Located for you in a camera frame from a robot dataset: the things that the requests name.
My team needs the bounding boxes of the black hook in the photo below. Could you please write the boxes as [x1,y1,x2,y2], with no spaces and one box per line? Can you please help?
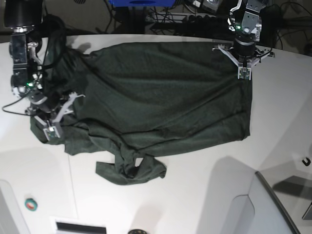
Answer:
[302,157,312,167]

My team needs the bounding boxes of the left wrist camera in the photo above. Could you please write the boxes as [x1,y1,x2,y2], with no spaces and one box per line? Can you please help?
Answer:
[237,67,252,80]

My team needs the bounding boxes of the black power strip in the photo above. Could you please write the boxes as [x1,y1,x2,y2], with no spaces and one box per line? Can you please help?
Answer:
[187,15,218,23]

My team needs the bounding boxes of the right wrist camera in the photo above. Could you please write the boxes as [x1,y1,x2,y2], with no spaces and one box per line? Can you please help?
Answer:
[43,125,62,141]

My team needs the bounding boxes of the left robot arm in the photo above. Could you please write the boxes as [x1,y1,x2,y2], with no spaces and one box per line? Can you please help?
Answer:
[212,0,274,79]

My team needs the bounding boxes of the black round knob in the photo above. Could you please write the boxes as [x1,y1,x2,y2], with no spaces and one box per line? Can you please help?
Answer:
[128,229,147,234]

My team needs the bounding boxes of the blue box with oval hole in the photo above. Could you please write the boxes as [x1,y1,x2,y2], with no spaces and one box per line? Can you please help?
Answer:
[109,0,175,7]

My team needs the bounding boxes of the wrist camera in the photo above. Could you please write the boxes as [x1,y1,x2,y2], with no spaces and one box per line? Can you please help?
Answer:
[43,125,62,141]
[237,67,252,80]

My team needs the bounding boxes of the dark green t-shirt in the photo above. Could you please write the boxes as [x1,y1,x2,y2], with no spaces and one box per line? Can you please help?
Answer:
[30,42,253,185]

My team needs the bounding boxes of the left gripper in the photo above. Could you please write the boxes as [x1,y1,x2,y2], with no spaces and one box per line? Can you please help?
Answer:
[212,41,275,68]

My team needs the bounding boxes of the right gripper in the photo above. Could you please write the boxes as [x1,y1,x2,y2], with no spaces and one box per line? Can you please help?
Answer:
[27,91,85,127]

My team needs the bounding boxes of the grey metal rail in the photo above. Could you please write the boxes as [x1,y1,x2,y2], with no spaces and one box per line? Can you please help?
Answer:
[255,172,300,234]

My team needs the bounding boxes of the red green emergency button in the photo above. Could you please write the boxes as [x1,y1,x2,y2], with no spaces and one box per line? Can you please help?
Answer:
[24,198,38,212]

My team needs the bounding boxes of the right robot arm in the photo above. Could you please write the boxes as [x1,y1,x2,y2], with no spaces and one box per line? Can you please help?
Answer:
[4,0,79,133]

